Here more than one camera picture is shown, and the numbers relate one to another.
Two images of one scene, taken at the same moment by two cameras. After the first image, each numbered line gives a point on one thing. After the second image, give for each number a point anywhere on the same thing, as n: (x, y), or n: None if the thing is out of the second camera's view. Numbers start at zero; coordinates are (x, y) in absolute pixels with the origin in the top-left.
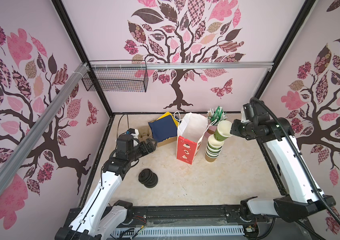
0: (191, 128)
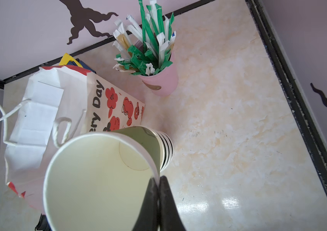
0: (60, 102)
